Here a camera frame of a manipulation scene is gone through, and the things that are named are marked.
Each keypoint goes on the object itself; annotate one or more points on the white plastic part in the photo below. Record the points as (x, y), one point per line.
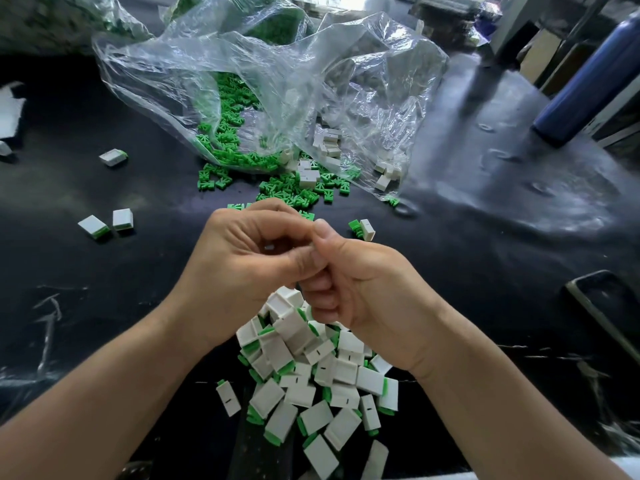
(368, 230)

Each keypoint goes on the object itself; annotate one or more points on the white metal frame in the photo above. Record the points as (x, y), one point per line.
(515, 17)

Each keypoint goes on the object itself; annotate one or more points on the plastic bag full of green pieces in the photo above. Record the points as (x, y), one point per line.
(275, 20)

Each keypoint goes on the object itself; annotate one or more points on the brown cardboard box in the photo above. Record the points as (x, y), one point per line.
(542, 55)

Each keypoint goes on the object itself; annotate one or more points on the pile of assembled white-green pieces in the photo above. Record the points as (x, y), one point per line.
(315, 380)

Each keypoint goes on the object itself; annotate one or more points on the person's left hand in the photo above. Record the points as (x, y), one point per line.
(235, 270)

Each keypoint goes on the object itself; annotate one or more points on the blue cylinder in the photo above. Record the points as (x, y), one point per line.
(592, 85)

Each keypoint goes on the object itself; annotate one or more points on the heap of white caps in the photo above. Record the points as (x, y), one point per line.
(325, 145)

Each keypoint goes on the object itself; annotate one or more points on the large bag of assembled pieces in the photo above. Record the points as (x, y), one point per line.
(58, 20)

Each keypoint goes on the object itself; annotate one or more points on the person's left forearm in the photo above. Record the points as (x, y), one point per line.
(95, 410)

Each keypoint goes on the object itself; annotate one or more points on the person's right forearm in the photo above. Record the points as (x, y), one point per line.
(520, 420)

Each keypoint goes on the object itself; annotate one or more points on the pile of green clips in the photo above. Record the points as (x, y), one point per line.
(230, 135)

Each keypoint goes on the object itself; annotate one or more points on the clear plastic bag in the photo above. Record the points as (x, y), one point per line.
(385, 75)

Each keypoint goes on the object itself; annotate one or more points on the black smartphone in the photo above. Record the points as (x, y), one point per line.
(608, 315)

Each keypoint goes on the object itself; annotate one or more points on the assembled white-green part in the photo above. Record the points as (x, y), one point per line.
(113, 157)
(5, 149)
(94, 227)
(229, 398)
(122, 219)

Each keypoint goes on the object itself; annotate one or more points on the grey machine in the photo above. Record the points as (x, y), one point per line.
(450, 10)

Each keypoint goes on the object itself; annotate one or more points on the white paper sheet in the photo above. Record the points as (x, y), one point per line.
(9, 113)

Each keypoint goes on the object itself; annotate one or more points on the person's right hand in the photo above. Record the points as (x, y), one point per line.
(380, 290)

